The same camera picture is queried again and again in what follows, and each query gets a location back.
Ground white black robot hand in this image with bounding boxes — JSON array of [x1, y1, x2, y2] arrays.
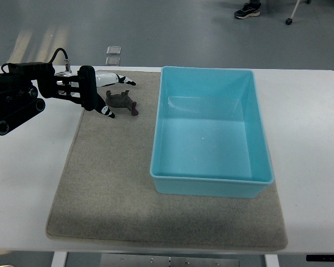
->
[[77, 66, 136, 118]]

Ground metal table frame plate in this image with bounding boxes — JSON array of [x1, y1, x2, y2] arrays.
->
[[100, 254, 240, 267]]

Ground white cart leg with caster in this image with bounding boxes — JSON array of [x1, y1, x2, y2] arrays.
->
[[285, 0, 312, 26]]

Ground lower floor outlet plate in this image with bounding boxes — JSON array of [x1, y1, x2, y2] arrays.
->
[[105, 56, 121, 66]]

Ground black table control panel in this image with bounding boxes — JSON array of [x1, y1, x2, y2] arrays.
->
[[306, 254, 334, 262]]

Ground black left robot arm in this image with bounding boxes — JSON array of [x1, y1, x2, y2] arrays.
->
[[0, 48, 81, 136]]

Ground black sneaker shoe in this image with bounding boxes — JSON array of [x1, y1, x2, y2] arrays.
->
[[234, 3, 261, 19]]

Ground brown toy hippo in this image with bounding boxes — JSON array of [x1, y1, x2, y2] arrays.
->
[[105, 90, 139, 116]]

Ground light blue plastic box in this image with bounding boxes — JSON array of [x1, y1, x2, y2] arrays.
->
[[150, 66, 274, 198]]

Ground grey felt mat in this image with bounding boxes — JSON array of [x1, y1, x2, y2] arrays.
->
[[46, 72, 288, 251]]

